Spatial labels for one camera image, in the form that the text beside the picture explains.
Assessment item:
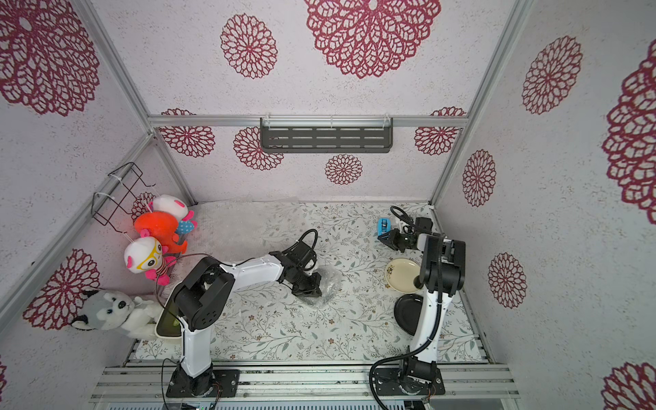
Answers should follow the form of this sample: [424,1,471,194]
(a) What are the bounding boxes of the blue tape dispenser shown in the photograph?
[377,218,392,237]

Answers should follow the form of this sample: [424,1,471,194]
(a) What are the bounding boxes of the cream plate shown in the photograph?
[384,258,420,294]

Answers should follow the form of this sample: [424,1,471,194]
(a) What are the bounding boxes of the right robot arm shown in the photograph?
[368,206,466,409]

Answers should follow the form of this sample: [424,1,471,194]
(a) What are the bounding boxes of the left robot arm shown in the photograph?
[155,229,322,381]

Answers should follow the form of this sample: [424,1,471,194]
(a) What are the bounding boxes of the floral table mat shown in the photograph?
[134,201,488,364]

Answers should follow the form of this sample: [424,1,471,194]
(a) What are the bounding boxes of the black plate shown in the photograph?
[394,294,423,336]

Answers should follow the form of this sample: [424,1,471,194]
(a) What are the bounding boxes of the red orange plush toy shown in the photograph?
[133,211,188,255]

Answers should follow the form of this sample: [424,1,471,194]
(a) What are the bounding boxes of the white pink plush toy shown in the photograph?
[147,195,197,235]

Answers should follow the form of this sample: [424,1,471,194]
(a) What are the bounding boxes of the cream rectangular bin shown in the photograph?
[155,303,182,339]

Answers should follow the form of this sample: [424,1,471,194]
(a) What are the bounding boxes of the white plush doll yellow glasses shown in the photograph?
[124,236,176,286]

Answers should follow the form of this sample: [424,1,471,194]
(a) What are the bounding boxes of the grey husky plush toy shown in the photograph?
[70,290,163,340]

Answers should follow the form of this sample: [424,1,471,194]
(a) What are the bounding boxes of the grey metal wall shelf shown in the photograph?
[260,117,394,154]

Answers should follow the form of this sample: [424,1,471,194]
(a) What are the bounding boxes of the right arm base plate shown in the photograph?
[370,359,446,396]

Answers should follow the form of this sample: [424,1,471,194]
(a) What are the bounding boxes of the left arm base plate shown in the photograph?
[165,367,240,398]

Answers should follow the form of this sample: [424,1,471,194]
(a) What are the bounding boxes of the black wire wall basket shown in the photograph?
[90,162,155,233]

